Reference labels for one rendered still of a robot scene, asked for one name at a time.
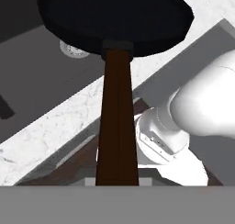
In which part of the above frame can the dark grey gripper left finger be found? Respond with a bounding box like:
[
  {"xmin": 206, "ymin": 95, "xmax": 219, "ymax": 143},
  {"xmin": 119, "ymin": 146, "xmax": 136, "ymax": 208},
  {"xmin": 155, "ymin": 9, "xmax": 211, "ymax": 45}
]
[{"xmin": 72, "ymin": 169, "xmax": 98, "ymax": 186}]

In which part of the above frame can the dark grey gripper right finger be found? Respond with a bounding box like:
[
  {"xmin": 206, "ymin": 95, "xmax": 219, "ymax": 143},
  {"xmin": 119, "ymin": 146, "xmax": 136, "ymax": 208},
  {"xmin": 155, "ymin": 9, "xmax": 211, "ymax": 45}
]
[{"xmin": 137, "ymin": 167, "xmax": 169, "ymax": 186}]

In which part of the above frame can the black pan with brown handle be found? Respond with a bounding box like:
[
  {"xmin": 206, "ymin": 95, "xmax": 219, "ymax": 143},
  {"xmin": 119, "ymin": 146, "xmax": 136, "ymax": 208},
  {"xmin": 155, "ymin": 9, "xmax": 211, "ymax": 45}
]
[{"xmin": 37, "ymin": 0, "xmax": 196, "ymax": 186}]

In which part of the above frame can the dark grey sink basin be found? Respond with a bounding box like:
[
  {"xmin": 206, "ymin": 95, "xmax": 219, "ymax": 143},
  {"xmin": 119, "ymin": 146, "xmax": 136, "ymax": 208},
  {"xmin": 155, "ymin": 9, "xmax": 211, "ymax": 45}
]
[{"xmin": 0, "ymin": 0, "xmax": 106, "ymax": 144}]

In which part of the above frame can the round white sink drain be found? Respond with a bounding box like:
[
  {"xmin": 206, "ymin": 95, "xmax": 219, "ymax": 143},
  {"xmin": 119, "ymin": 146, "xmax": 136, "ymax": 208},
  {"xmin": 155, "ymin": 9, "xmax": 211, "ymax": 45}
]
[{"xmin": 59, "ymin": 39, "xmax": 92, "ymax": 60}]

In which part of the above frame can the grey cupboard handle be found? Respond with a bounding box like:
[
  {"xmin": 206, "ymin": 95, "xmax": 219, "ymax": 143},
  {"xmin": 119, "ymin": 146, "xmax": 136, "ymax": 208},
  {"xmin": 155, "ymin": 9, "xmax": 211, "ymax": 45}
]
[{"xmin": 55, "ymin": 135, "xmax": 98, "ymax": 169}]

